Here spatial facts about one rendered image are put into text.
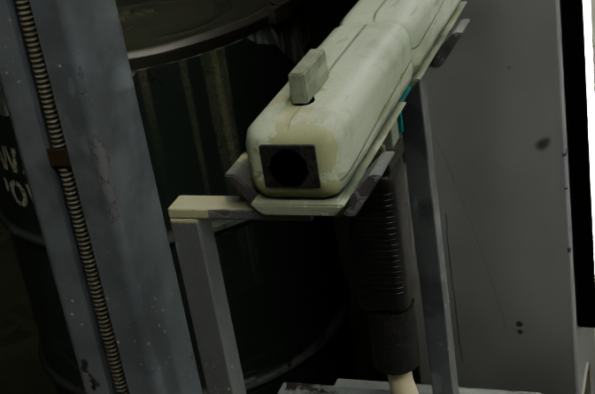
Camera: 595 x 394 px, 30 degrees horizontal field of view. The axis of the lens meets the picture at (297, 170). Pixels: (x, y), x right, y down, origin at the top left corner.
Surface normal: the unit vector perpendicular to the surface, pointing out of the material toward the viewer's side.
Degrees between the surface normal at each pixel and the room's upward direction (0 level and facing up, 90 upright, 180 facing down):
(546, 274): 90
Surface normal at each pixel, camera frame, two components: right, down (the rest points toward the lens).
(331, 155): 0.44, 0.31
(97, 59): 0.94, 0.00
